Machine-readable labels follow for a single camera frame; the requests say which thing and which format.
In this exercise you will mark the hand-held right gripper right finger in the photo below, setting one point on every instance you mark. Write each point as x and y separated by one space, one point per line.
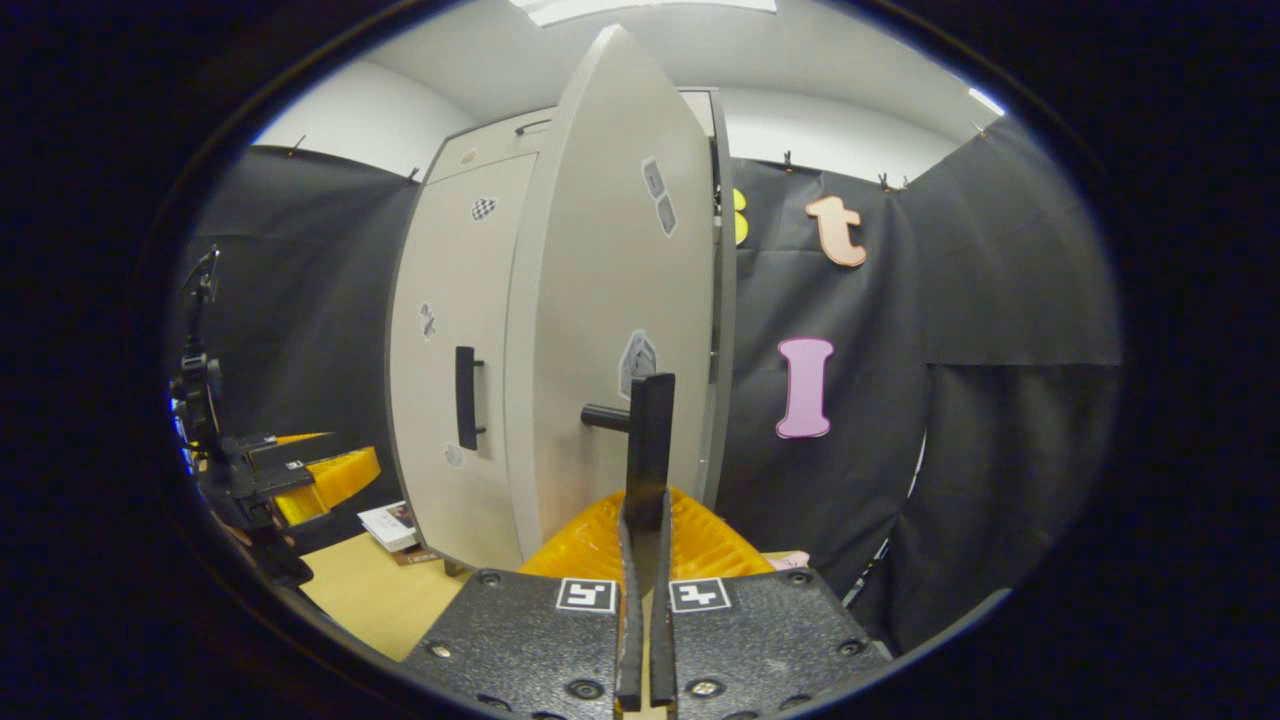
662 650

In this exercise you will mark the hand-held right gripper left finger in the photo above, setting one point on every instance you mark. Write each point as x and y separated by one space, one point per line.
630 650

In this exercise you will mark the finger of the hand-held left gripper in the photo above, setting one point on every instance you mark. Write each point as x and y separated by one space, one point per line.
300 438
330 480

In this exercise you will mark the grey shoe cabinet door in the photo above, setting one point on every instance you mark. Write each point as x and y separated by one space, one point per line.
590 280
445 290

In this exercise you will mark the grey double-door shoe cabinet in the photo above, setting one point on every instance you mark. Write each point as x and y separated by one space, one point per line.
722 300

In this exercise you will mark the white booklet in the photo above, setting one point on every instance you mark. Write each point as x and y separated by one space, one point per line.
390 525

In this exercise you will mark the black backdrop cloth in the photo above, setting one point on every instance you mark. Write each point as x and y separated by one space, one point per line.
1000 300
310 300

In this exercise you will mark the small pink object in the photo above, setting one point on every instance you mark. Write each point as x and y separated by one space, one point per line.
790 560

